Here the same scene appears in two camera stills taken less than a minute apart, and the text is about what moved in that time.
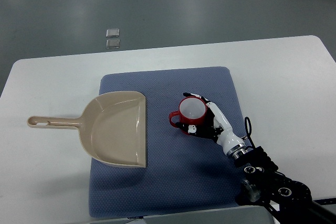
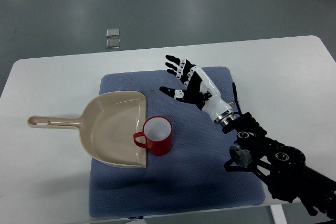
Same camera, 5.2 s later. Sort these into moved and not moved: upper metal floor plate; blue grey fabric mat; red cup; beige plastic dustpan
Moved: red cup
Not moved: upper metal floor plate; blue grey fabric mat; beige plastic dustpan
